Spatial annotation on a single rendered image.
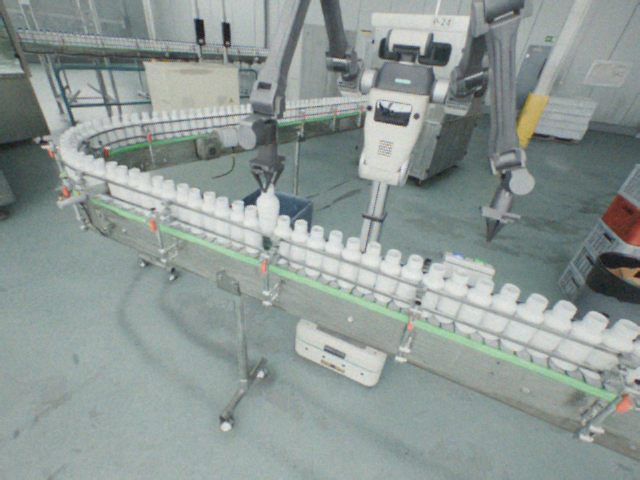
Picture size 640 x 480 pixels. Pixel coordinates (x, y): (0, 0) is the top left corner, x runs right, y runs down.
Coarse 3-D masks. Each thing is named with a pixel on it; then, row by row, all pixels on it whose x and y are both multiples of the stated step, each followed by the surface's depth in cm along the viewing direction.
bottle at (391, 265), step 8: (392, 256) 83; (400, 256) 85; (384, 264) 86; (392, 264) 85; (392, 272) 85; (400, 272) 87; (376, 280) 90; (384, 280) 87; (392, 280) 86; (376, 288) 90; (384, 288) 88; (392, 288) 88; (376, 296) 91
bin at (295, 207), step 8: (256, 192) 161; (280, 192) 162; (240, 200) 150; (248, 200) 156; (256, 200) 163; (280, 200) 164; (288, 200) 162; (296, 200) 160; (304, 200) 158; (312, 200) 156; (280, 208) 167; (288, 208) 165; (296, 208) 162; (304, 208) 148; (312, 208) 158; (288, 216) 167; (296, 216) 141; (304, 216) 151; (264, 240) 140
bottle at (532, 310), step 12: (528, 300) 75; (540, 300) 75; (516, 312) 77; (528, 312) 75; (540, 312) 74; (516, 324) 77; (540, 324) 76; (516, 336) 78; (528, 336) 77; (516, 348) 80
